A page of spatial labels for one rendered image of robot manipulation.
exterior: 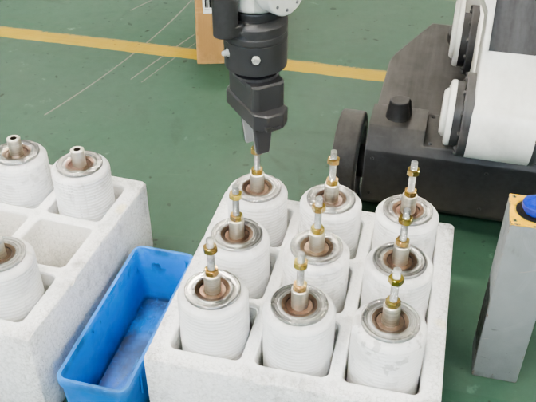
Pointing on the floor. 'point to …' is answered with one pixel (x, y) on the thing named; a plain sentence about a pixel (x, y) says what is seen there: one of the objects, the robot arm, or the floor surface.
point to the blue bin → (124, 329)
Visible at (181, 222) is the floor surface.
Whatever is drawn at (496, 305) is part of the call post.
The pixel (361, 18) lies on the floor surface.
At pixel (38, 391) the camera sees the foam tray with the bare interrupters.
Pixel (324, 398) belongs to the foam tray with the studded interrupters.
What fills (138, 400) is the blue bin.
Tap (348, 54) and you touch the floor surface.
